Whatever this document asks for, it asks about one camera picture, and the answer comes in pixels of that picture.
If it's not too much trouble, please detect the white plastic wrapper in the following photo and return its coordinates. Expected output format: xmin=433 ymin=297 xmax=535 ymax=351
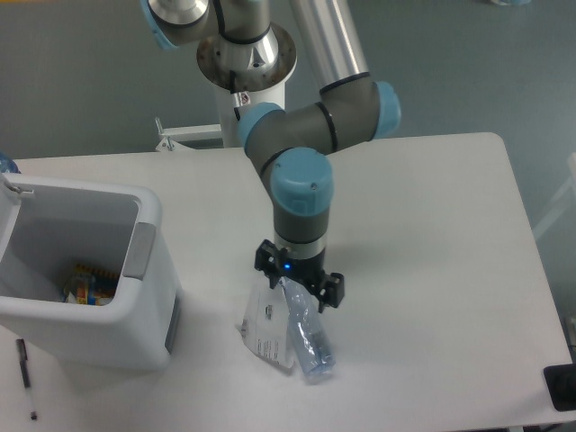
xmin=238 ymin=281 xmax=294 ymax=374

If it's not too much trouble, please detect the clear plastic water bottle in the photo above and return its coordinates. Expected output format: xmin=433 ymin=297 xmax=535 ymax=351
xmin=278 ymin=277 xmax=336 ymax=383

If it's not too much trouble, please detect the white trash can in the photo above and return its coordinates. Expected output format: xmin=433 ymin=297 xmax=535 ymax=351
xmin=1 ymin=174 xmax=181 ymax=370

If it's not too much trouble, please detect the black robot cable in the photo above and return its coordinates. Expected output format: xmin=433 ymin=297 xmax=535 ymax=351
xmin=228 ymin=69 xmax=244 ymax=122

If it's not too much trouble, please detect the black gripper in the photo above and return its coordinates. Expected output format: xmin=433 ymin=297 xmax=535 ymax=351
xmin=254 ymin=239 xmax=345 ymax=313

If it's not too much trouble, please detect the black pen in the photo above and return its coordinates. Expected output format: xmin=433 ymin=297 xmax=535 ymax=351
xmin=15 ymin=338 xmax=38 ymax=421

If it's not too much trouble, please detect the colourful snack packaging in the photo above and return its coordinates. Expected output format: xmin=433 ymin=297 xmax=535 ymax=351
xmin=61 ymin=264 xmax=120 ymax=306

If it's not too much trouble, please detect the white frame at right edge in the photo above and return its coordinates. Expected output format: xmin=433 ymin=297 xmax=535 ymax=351
xmin=532 ymin=153 xmax=575 ymax=241

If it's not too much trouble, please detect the black device at table edge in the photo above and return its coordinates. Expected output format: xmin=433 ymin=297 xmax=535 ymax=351
xmin=544 ymin=364 xmax=575 ymax=412

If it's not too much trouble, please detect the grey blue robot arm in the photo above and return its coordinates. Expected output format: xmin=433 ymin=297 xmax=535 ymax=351
xmin=140 ymin=1 xmax=401 ymax=308

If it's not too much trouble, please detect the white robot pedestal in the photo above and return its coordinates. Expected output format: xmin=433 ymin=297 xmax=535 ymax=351
xmin=156 ymin=22 xmax=297 ymax=151

